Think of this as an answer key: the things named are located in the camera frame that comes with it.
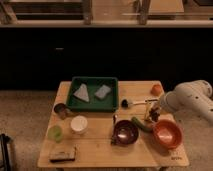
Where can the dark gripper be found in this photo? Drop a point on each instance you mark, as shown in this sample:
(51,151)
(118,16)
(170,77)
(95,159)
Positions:
(155,108)

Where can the dark grape bunch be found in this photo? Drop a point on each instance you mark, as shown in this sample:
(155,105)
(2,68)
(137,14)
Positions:
(154,116)

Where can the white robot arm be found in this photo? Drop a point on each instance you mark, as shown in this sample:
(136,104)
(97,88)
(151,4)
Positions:
(193,95)

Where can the red bowl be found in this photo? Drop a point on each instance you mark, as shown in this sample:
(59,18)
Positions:
(167,133)

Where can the dark purple bowl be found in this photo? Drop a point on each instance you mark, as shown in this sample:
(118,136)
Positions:
(126,132)

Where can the yellow tongs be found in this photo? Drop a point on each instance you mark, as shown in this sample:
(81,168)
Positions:
(148,107)

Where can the green cucumber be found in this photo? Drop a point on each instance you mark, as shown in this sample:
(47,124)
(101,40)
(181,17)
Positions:
(140,125)

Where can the orange fruit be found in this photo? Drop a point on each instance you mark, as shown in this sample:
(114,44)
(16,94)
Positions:
(156,90)

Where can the dark spoon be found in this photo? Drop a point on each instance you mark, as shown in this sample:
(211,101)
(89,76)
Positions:
(113,139)

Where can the grey rectangular sponge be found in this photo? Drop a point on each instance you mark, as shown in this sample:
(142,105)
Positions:
(102,92)

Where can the green plastic tray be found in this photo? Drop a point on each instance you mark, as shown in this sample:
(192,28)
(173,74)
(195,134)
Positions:
(109,103)

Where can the grey triangular sponge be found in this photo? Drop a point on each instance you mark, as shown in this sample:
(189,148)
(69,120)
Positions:
(82,93)

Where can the white round container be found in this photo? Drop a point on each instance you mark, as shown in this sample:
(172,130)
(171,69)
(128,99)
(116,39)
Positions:
(79,124)

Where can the dark metal cup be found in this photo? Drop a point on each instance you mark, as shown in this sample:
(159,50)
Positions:
(61,110)

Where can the green plastic cup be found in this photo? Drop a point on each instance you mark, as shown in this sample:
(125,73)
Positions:
(55,133)

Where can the black chair frame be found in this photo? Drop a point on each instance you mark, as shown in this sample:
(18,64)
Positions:
(5,161)

